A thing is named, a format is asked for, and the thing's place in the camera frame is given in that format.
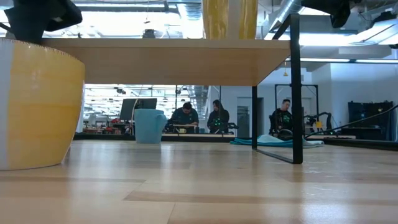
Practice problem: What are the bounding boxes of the yellow and white mug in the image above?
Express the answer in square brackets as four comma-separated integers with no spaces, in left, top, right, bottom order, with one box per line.
[201,0,259,40]
[0,39,86,171]

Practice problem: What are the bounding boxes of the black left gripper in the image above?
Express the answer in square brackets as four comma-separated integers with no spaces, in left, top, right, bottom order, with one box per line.
[4,0,83,43]

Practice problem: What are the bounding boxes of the person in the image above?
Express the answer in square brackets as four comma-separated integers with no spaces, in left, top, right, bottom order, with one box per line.
[170,101,200,127]
[269,98,294,138]
[206,99,230,134]

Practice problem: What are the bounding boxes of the black background cabinet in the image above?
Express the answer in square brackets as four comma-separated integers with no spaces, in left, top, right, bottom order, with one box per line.
[347,101,394,141]

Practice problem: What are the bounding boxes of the grey background door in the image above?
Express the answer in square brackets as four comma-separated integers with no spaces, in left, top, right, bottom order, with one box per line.
[236,105,251,138]

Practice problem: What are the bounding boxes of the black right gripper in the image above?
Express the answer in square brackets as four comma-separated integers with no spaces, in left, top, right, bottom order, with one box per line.
[301,0,352,29]

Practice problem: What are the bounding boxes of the black computer monitor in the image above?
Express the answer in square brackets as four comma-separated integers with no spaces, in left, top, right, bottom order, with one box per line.
[119,98,158,121]

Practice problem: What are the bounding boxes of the wooden shelf board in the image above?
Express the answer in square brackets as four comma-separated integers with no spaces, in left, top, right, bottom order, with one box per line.
[40,37,292,87]

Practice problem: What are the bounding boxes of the black background rig frame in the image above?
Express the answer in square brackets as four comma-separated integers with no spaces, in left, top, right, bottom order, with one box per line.
[274,83,320,125]

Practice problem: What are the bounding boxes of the light blue faceted cup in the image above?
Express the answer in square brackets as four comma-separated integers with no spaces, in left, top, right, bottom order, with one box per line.
[134,108,168,144]

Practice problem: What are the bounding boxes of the teal cloth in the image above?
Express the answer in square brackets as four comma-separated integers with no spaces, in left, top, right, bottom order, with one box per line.
[229,134,324,149]

